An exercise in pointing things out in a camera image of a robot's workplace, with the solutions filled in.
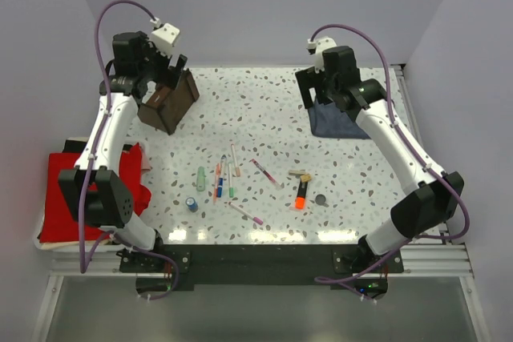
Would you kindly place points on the dark blue folded towel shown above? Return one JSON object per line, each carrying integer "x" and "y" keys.
{"x": 326, "y": 121}

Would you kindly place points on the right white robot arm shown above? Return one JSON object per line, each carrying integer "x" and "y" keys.
{"x": 430, "y": 192}

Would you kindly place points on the pink capped marker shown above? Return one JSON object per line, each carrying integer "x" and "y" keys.
{"x": 245, "y": 213}

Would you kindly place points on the orange black highlighter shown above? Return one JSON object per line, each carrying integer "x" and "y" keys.
{"x": 301, "y": 195}

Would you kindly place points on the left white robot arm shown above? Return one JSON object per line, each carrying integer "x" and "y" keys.
{"x": 93, "y": 190}

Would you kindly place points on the wooden clothespin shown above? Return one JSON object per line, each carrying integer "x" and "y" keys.
{"x": 297, "y": 172}

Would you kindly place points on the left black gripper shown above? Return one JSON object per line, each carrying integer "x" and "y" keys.
{"x": 167, "y": 76}

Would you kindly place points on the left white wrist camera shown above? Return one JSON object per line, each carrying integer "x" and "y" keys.
{"x": 164, "y": 37}

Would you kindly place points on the brown wooden desk organizer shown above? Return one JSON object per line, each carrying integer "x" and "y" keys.
{"x": 167, "y": 106}

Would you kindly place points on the grey round cap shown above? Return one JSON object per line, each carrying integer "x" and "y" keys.
{"x": 320, "y": 200}

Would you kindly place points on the green capped marker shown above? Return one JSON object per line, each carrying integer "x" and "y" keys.
{"x": 230, "y": 181}

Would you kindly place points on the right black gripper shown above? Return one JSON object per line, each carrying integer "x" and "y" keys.
{"x": 308, "y": 79}

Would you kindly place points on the blue battery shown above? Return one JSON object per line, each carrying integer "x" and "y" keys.
{"x": 191, "y": 204}

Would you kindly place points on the red gel pen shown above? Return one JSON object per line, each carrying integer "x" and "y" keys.
{"x": 265, "y": 172}

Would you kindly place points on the light green stapler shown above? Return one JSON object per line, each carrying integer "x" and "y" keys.
{"x": 200, "y": 179}

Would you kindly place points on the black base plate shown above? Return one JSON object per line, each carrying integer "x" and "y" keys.
{"x": 289, "y": 264}

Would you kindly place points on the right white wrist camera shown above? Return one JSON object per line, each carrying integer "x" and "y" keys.
{"x": 316, "y": 47}

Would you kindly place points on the peach capped marker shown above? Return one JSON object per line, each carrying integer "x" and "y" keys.
{"x": 235, "y": 160}

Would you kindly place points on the white tray with cloths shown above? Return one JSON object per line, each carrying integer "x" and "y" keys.
{"x": 55, "y": 229}

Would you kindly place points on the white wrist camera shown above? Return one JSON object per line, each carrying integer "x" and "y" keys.
{"x": 316, "y": 47}
{"x": 164, "y": 37}

